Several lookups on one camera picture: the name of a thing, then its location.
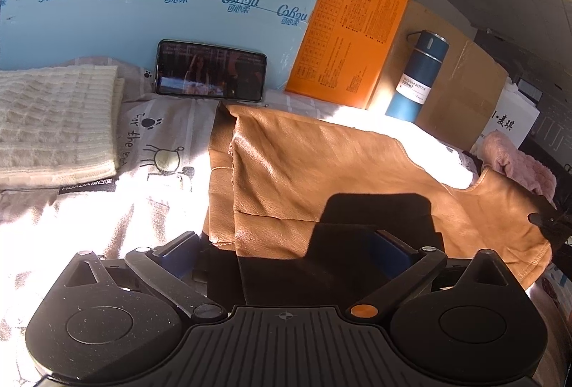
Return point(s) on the orange printed box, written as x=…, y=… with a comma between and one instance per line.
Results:
x=348, y=38

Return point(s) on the white paper bag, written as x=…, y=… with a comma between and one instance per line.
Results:
x=514, y=118

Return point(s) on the light blue printed carton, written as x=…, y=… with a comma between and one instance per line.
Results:
x=147, y=20

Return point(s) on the cream knitted sweater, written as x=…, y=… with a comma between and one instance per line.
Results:
x=53, y=118

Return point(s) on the printed bed sheet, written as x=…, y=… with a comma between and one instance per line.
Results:
x=156, y=212

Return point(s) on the large brown cardboard box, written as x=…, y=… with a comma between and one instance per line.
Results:
x=460, y=87

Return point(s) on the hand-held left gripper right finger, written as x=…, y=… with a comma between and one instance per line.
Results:
x=391, y=255

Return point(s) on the black smartphone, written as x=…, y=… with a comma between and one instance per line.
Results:
x=208, y=71

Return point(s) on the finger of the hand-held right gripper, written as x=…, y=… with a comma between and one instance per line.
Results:
x=547, y=220

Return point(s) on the brown leather garment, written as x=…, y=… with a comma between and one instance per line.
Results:
x=313, y=186

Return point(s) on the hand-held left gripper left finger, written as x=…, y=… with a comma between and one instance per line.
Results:
x=178, y=255

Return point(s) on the pink knitted sweater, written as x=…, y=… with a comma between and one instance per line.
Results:
x=518, y=161

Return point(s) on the black leather sofa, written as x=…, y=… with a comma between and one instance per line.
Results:
x=556, y=154

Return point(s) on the blue vacuum bottle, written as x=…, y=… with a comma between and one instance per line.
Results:
x=413, y=78

